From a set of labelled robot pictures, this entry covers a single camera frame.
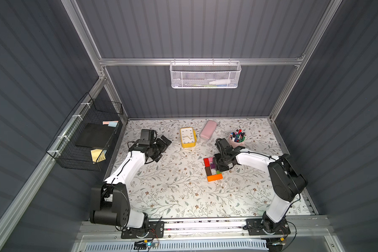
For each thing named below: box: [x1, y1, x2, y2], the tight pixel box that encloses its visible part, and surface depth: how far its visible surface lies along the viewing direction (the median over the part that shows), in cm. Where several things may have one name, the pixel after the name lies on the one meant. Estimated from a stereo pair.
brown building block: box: [204, 166, 213, 177], surface depth 94 cm
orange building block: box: [206, 173, 224, 182], surface depth 93 cm
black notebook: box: [75, 123, 119, 150], surface depth 75 cm
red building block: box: [203, 157, 210, 167], surface depth 98 cm
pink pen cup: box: [228, 129, 247, 149], surface depth 96 cm
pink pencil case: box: [200, 120, 218, 141], surface depth 113 cm
